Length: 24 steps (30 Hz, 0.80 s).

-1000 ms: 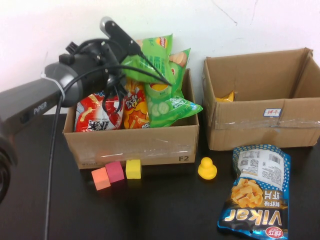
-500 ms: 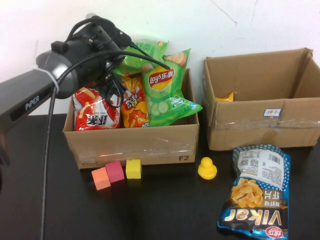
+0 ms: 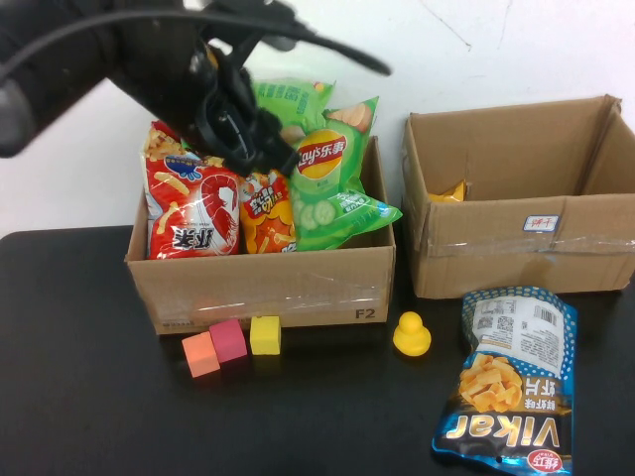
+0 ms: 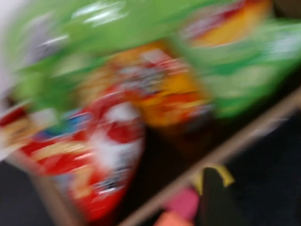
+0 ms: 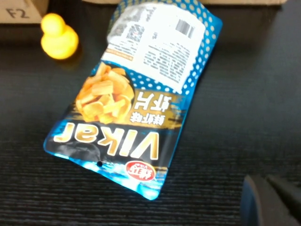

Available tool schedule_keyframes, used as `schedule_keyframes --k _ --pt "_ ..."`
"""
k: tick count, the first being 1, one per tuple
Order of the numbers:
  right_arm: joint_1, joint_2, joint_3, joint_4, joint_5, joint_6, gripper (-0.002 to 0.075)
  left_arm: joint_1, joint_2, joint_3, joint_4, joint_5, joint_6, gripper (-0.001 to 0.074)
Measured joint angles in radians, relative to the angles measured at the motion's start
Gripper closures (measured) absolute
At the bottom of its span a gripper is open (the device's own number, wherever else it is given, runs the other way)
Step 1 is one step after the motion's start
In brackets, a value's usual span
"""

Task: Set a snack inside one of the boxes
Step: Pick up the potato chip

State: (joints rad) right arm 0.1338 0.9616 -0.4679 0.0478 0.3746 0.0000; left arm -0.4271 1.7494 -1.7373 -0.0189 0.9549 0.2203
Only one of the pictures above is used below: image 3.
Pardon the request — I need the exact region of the green Lay's bag barcode side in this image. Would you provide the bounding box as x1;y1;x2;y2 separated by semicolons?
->
250;78;337;143

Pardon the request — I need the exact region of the green Lay's bag logo side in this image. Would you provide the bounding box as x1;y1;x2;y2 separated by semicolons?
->
277;96;404;252

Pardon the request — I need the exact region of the orange snack bag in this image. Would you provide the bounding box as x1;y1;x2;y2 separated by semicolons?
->
238;169;298;255

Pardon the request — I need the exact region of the red shrimp stick snack bag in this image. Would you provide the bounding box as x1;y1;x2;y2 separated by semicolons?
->
141;121;243;261

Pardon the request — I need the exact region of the yellow snack packet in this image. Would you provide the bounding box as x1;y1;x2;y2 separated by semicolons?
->
427;178;472;204

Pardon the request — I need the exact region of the yellow rubber duck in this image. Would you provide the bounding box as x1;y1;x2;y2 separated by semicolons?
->
392;310;433;357

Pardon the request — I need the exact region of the cardboard box with blue label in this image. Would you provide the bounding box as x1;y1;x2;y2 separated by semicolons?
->
401;94;635;299

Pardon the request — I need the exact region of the cardboard box with F2 print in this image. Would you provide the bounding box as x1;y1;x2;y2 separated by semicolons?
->
123;136;398;336

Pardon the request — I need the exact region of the pink foam cube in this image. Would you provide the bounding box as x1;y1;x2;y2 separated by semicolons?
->
208;318;248;364

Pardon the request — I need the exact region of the blue-bordered white label sticker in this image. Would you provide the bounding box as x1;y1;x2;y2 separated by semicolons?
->
521;213;560;233

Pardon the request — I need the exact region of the blue Vikar shrimp chips bag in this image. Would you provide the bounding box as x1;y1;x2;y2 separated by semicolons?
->
430;286;579;476

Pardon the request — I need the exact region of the orange foam cube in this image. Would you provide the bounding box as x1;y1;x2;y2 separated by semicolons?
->
181;330;221;379

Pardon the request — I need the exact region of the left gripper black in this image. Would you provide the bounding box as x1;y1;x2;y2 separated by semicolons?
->
188;43;300;179

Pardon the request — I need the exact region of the yellow foam cube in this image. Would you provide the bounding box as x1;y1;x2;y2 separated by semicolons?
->
249;314;283;356

